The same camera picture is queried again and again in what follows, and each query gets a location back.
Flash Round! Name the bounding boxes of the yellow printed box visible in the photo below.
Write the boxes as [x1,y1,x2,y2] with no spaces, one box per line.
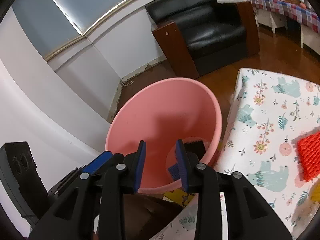
[163,189,195,208]

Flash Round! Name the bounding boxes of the orange fruit on table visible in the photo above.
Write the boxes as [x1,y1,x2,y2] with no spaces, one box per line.
[300,2,307,9]

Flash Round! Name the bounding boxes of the black foam net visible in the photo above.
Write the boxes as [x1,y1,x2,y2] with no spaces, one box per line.
[183,140,206,160]

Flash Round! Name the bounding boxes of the pink plastic bucket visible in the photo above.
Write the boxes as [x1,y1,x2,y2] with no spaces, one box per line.
[105,77,222,194]

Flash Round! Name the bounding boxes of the red foam net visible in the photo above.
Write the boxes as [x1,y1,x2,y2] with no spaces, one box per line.
[297,131,320,182]

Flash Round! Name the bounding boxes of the floral bear tablecloth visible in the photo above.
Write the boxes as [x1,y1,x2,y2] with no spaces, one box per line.
[150,67,320,240]

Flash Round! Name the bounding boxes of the black leather armchair left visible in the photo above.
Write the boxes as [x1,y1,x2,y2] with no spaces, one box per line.
[145,0,260,79]

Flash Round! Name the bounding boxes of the blue foam net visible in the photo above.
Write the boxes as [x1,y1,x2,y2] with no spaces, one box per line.
[168,163,180,181]

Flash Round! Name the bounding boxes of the checkered tablecloth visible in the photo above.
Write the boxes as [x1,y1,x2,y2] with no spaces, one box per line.
[249,0,320,34]

